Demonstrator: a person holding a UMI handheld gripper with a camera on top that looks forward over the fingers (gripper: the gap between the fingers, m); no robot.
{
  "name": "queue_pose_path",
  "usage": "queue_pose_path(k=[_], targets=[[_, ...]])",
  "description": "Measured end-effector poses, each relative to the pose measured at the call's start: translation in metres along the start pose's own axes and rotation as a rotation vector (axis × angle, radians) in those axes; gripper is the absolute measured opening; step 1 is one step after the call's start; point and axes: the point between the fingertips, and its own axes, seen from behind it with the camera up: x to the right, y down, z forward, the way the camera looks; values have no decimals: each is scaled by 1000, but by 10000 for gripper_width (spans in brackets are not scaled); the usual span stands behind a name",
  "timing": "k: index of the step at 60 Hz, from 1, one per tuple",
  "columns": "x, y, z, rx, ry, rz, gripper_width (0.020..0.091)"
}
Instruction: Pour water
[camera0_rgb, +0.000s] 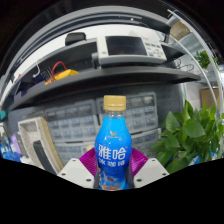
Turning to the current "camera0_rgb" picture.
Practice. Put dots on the blue drink bottle gold cap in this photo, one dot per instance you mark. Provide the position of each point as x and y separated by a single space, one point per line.
113 150

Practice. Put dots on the black rounded case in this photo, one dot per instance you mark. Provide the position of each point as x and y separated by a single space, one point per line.
41 156

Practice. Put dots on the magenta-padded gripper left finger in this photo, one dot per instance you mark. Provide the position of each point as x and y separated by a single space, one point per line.
75 171

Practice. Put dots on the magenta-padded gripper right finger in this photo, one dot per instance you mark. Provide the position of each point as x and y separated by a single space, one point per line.
150 171

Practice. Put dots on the green potted plant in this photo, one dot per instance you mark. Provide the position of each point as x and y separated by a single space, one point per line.
186 136

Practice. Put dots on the grey small-parts drawer cabinet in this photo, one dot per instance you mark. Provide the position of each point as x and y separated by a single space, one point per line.
145 141
141 111
71 121
73 151

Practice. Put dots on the teal plastic bin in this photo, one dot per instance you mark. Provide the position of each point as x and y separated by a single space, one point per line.
2 115

